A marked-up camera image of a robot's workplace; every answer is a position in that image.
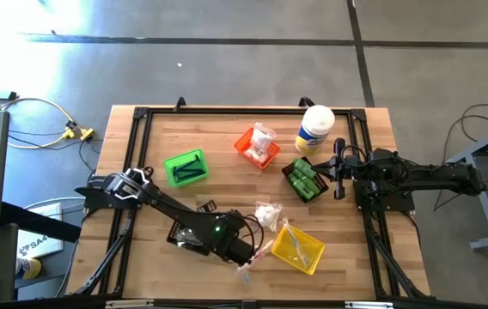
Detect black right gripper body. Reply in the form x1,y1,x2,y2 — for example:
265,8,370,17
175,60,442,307
328,136,360,201

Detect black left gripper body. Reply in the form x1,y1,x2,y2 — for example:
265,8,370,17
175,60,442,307
222,234,257,266

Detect red toothbrush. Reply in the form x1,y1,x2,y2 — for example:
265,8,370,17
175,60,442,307
235,239,276,274

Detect clear bag of white cotton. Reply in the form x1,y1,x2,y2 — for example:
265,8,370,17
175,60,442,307
250,122,278,158
254,201,284,233

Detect blue toothbrush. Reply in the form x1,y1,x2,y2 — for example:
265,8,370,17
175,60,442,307
281,217,313,268

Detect black plastic basket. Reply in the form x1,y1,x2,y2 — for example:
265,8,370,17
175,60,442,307
166,199,218,258
281,156,330,203

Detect vanity pack bag with card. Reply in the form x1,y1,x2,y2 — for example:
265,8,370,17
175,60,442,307
246,145,271,165

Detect blue disposable razor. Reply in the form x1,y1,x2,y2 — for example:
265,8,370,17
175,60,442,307
174,154,202,181
173,167,207,179

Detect green plastic basket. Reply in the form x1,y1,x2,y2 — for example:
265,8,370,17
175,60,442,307
163,148,210,189

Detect disinfecting wipes canister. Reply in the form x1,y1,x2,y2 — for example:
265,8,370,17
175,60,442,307
294,104,337,156

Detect yellow plastic basket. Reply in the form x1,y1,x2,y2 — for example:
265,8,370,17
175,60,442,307
271,222,326,276

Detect orange plastic basket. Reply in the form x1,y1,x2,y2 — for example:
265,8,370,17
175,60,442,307
234,127,281,171

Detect white printed box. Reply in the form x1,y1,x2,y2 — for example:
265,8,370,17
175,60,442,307
15,202,65,259

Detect yellow blue container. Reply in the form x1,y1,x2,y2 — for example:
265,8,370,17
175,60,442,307
15,256,43,281

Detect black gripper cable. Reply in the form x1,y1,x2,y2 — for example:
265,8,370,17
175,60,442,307
226,212,266,255

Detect black aluminium table frame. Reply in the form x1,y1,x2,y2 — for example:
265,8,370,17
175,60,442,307
66,106,432,301

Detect silver metal bracket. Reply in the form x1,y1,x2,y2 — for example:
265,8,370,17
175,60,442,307
105,300,155,309
345,300,394,309

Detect black floor cable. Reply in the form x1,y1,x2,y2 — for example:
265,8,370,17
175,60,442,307
435,101,488,211

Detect grey desk frame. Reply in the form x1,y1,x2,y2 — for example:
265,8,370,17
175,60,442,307
445,118,488,251

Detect yellow cable connector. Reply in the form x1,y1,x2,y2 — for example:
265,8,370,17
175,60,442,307
62,121,95,142

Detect white floor cable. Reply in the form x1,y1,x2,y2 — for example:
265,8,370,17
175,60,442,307
0,67,77,149

